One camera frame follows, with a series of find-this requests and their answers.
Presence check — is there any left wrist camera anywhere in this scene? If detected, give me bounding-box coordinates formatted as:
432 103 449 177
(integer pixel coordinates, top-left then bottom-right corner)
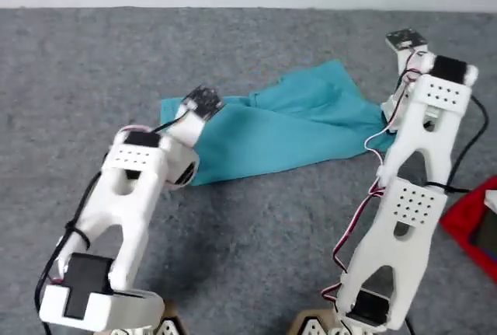
181 85 227 122

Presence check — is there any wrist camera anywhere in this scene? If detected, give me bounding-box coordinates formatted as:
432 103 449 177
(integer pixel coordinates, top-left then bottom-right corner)
181 85 227 122
384 28 429 54

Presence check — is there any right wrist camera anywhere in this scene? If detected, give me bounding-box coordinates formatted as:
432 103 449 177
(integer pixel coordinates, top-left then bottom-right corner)
384 28 429 54

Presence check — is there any teal shirt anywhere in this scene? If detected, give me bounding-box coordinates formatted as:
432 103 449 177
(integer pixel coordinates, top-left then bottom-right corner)
159 59 394 187

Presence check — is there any red box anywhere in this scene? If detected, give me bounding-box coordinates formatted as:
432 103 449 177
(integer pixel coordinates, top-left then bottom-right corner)
439 174 497 286

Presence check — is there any black cable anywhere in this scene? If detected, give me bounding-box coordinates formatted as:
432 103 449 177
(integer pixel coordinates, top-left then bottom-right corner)
33 170 104 335
426 92 489 194

